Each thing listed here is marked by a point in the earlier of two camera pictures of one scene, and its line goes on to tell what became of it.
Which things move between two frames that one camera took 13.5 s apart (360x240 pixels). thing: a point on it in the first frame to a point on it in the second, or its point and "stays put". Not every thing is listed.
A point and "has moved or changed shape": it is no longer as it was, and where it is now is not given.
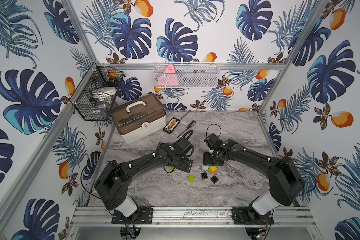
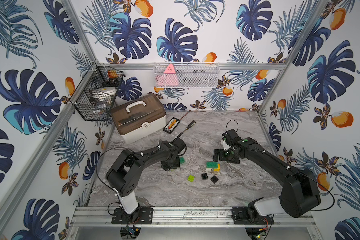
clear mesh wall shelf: (186, 75) stays put
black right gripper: (206, 161) to (221, 158)
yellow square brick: (212, 169) has moved or changed shape
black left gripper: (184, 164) to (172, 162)
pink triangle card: (169, 78) stays put
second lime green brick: (191, 178) stays put
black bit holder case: (171, 125) stays put
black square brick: (204, 175) stays put
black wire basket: (94, 98) stays put
